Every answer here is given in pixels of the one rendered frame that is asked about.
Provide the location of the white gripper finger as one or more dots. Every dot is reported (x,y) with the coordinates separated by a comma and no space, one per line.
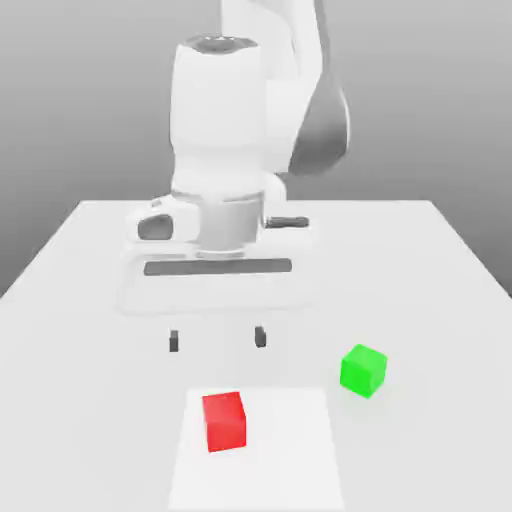
(173,340)
(260,336)

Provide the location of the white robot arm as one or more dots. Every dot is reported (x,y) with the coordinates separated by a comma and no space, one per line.
(218,120)

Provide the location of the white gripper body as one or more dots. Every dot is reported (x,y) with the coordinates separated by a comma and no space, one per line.
(216,288)

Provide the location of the small red cube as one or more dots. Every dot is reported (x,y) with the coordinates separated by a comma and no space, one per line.
(224,424)

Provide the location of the small green cube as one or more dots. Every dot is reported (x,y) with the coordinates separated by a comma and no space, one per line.
(362,372)

